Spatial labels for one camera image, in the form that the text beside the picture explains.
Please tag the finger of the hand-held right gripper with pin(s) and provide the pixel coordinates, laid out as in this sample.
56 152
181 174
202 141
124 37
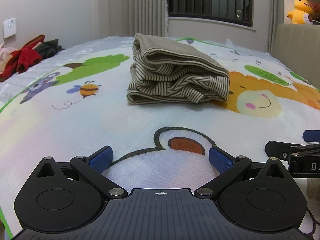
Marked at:
277 148
312 135

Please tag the red garment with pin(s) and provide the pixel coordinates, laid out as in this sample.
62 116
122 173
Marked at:
27 56

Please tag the white pleated curtain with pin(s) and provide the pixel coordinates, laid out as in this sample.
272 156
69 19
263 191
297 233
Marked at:
145 7

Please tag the beige padded headboard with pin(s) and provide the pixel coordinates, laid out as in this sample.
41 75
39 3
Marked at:
295 45

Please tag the white bed sheet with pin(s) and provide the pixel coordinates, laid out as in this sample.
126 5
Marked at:
82 47

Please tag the beige striped garment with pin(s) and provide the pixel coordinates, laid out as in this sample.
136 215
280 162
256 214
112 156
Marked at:
175 75

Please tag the beige narrow curtain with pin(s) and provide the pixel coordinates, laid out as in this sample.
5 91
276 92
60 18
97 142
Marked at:
276 12

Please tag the red-leaved potted plant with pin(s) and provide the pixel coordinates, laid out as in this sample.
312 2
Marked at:
315 12

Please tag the pink garment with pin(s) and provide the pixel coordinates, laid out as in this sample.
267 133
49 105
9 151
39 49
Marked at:
6 57

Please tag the window with dark railing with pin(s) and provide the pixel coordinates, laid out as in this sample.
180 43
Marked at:
210 0

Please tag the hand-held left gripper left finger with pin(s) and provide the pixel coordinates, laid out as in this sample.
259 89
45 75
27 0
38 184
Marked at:
103 158

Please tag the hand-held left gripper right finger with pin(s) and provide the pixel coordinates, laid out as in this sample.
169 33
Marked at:
221 160

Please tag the white wall switch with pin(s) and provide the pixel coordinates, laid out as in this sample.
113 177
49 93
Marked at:
9 27

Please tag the cartoon animal printed blanket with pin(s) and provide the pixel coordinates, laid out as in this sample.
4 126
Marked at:
112 120

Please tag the yellow plush toy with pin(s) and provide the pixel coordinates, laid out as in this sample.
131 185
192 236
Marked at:
300 10

